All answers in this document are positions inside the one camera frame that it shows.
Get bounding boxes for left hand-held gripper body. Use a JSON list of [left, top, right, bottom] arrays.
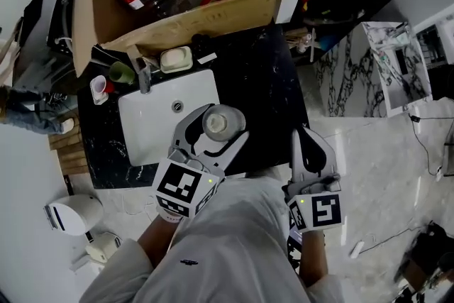
[[151, 148, 227, 219]]

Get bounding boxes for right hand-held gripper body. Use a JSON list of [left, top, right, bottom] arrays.
[[282, 172, 345, 233]]

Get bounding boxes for person's left forearm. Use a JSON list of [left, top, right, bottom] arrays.
[[137, 214, 185, 269]]

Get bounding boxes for person's right forearm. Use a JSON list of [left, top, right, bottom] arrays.
[[297, 228, 329, 288]]

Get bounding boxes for white sink basin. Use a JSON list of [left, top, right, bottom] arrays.
[[118, 69, 221, 167]]

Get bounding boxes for black marble sink countertop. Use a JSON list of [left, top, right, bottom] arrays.
[[77, 23, 310, 191]]

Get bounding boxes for white wristwatch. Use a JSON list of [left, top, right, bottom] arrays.
[[157, 208, 184, 224]]

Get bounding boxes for white power strip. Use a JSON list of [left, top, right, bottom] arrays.
[[349, 240, 366, 259]]

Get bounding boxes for chrome faucet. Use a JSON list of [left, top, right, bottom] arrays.
[[136, 56, 153, 95]]

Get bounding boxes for person's white shirt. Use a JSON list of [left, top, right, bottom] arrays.
[[79, 175, 342, 303]]

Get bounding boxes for white soap dish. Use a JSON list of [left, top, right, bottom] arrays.
[[159, 45, 194, 75]]

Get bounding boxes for white marble cabinet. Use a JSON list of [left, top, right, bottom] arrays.
[[315, 21, 434, 118]]

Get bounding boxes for red plastic cup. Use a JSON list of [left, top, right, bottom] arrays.
[[90, 75, 116, 106]]

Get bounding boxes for green plastic cup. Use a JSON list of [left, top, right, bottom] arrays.
[[108, 61, 136, 84]]

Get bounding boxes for large cardboard box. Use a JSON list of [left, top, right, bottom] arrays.
[[72, 0, 382, 78]]

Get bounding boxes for black floor cable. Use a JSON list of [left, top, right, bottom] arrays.
[[407, 112, 454, 178]]

